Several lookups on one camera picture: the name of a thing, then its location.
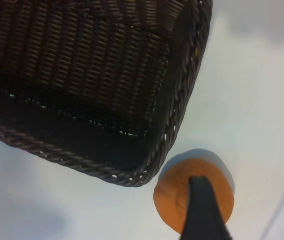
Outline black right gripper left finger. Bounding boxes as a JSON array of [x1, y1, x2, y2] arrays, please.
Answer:
[[180, 175, 233, 240]]

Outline orange mandarin fruit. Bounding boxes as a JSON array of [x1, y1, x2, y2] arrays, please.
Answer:
[[153, 157, 235, 232]]

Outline dark brown wicker basket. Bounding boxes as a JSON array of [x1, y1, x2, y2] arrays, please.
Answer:
[[0, 0, 214, 188]]

